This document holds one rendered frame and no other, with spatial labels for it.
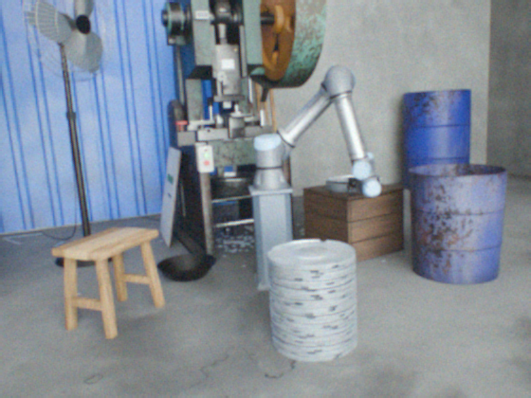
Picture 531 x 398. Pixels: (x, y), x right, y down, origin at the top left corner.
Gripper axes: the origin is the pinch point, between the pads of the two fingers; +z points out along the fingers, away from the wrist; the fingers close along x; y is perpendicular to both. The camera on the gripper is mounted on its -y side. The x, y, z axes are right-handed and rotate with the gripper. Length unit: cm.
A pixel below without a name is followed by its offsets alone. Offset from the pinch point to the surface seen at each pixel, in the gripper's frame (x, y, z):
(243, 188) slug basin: 4, 56, 41
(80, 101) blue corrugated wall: -60, 172, 135
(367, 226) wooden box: 23.3, -4.2, -3.9
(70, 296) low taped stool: 30, 128, -57
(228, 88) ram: -54, 61, 39
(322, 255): 13, 36, -89
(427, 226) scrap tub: 17.6, -20.5, -38.8
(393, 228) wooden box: 27.1, -20.9, 3.8
